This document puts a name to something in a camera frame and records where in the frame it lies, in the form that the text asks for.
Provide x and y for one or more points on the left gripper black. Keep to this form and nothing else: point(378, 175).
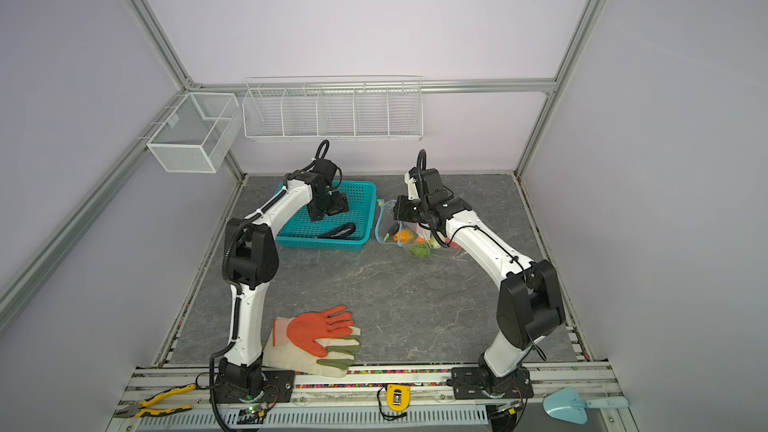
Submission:
point(341, 206)

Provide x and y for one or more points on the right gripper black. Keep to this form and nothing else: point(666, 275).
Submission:
point(402, 209)

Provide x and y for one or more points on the clear zip top bag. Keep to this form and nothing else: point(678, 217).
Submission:
point(384, 220)

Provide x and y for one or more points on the yellow green toy corn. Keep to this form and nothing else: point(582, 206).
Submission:
point(404, 236)

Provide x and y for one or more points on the dark toy eggplant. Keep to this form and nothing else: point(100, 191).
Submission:
point(392, 232)
point(341, 232)

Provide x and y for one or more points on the teal plastic basket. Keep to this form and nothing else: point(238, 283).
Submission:
point(301, 232)

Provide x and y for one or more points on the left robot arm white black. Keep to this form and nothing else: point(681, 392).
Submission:
point(250, 262)

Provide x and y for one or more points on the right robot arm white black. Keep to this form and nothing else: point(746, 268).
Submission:
point(530, 304)

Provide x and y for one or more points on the white mesh box basket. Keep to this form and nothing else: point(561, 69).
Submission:
point(198, 133)

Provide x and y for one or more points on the green striped work glove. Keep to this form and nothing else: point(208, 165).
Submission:
point(282, 353)

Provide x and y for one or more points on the yellow tape measure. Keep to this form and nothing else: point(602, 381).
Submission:
point(393, 401)

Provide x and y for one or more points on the teal plastic scoop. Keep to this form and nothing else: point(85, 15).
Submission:
point(567, 405)

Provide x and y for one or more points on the yellow black pliers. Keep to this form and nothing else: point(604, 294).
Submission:
point(147, 407)

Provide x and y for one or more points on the white wire shelf basket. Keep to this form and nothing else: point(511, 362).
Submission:
point(388, 107)

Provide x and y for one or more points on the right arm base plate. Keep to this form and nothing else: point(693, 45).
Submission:
point(476, 383)

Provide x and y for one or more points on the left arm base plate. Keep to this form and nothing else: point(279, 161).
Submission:
point(259, 386)

